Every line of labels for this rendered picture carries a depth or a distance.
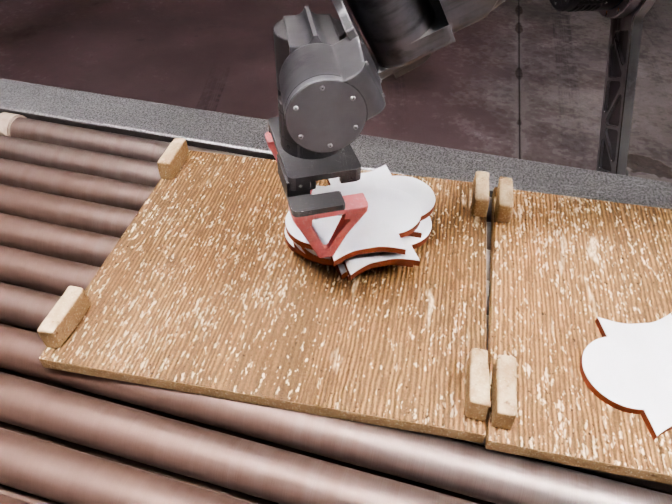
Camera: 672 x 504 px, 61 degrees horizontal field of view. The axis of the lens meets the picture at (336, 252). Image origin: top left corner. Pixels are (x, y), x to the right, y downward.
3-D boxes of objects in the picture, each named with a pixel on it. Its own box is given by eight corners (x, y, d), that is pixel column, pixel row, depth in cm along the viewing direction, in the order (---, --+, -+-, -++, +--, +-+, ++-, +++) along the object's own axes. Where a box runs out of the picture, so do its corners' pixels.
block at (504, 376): (490, 369, 52) (496, 351, 50) (511, 372, 52) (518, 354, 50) (489, 429, 48) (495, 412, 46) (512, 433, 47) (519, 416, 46)
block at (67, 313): (76, 302, 58) (67, 283, 56) (93, 304, 58) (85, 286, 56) (44, 348, 54) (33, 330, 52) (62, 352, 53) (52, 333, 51)
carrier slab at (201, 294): (182, 158, 79) (180, 148, 77) (484, 193, 73) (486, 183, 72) (43, 368, 54) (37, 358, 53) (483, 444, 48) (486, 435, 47)
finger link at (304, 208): (296, 278, 53) (291, 199, 47) (281, 229, 58) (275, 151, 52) (366, 265, 54) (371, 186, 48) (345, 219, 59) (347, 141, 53)
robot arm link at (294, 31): (340, -1, 46) (269, 2, 46) (354, 33, 41) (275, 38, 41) (339, 78, 51) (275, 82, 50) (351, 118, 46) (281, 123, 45)
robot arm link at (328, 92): (427, 38, 48) (387, -58, 43) (470, 105, 40) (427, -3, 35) (306, 106, 51) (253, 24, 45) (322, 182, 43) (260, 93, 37)
